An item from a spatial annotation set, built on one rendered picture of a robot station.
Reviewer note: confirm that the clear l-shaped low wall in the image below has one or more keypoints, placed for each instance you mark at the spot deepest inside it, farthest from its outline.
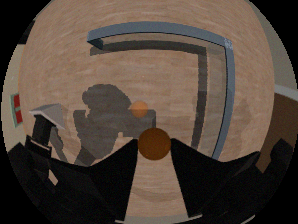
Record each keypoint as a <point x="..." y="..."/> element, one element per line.
<point x="217" y="74"/>

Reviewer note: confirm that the translucent orange ball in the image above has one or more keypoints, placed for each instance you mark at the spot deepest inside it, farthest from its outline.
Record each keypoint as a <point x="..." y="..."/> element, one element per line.
<point x="139" y="109"/>

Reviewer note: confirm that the brown ball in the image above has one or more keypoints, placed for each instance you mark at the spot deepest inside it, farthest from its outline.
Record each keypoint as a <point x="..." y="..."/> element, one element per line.
<point x="153" y="144"/>

